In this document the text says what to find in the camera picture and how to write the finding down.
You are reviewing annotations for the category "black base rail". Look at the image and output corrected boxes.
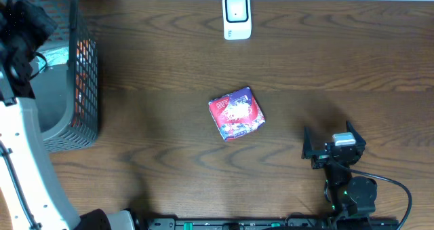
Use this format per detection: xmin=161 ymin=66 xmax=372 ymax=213
xmin=146 ymin=215 xmax=399 ymax=230

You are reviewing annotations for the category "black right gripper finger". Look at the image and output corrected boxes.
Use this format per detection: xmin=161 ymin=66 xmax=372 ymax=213
xmin=346 ymin=120 xmax=366 ymax=145
xmin=302 ymin=127 xmax=313 ymax=155

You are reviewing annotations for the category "white barcode scanner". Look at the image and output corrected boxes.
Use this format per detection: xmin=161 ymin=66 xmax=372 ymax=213
xmin=222 ymin=0 xmax=252 ymax=41

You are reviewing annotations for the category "red purple snack packet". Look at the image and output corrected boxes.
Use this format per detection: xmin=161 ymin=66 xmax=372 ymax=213
xmin=208 ymin=87 xmax=266 ymax=141

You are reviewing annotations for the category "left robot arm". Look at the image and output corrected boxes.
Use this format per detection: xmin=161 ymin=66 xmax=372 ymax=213
xmin=1 ymin=0 xmax=136 ymax=230

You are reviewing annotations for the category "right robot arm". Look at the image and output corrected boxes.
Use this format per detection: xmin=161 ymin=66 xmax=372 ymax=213
xmin=302 ymin=121 xmax=377 ymax=229

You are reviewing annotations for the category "grey plastic mesh basket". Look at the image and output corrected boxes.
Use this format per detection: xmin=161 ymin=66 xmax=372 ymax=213
xmin=13 ymin=0 xmax=98 ymax=153

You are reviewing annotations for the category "teal snack wrapper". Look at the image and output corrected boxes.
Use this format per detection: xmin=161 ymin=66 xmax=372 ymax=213
xmin=41 ymin=46 xmax=69 ymax=66

